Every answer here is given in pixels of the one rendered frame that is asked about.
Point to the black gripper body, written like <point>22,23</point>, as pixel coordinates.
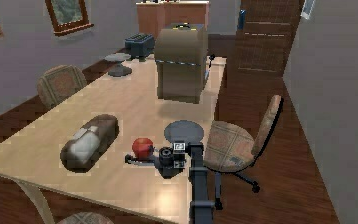
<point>166,156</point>

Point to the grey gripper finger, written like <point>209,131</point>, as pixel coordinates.
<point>154,150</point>
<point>140,162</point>

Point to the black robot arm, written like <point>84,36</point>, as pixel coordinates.
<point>200,186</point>

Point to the red apple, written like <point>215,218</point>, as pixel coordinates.
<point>141,147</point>

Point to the grey round plate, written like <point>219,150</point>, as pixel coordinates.
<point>183,130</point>

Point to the brown bread loaf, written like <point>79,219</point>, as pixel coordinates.
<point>88,143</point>

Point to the pale wooden table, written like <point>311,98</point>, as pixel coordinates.
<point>127,100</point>

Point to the tan patterned swivel chair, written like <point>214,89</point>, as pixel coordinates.
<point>230,146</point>
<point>37,196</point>
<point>61,85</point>

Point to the large brown paper bag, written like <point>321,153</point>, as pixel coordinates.
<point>180,63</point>

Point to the dark blue toaster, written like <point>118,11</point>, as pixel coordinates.
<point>139,45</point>

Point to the orange wooden cabinet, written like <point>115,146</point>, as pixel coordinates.
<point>173,15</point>

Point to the dark brown wooden door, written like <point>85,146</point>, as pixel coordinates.
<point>267,36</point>

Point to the grey pedestal dish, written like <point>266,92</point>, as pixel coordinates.
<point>119,65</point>

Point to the white framed wall picture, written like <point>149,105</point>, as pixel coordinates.
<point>308,8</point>

